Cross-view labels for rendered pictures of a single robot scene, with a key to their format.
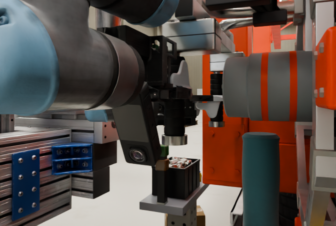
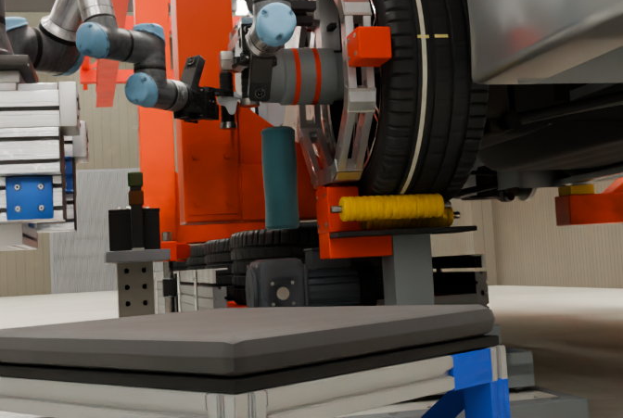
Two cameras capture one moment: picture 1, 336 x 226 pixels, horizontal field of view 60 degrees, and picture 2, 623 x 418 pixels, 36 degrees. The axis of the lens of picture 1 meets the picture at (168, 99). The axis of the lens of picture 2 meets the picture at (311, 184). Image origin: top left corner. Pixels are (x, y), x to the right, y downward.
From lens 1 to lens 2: 177 cm
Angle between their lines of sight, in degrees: 35
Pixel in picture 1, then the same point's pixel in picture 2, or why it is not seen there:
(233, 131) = (222, 151)
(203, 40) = not seen: hidden behind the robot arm
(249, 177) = (273, 165)
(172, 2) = not seen: hidden behind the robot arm
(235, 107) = (274, 90)
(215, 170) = (203, 202)
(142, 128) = (268, 74)
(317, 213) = (348, 133)
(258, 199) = (283, 184)
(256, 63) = (290, 55)
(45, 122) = not seen: outside the picture
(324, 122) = (352, 74)
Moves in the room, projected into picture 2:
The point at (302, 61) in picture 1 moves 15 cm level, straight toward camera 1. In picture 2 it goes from (322, 55) to (334, 40)
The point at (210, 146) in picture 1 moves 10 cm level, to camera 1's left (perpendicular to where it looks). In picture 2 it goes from (195, 172) to (162, 172)
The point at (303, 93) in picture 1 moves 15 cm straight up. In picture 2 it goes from (325, 77) to (322, 16)
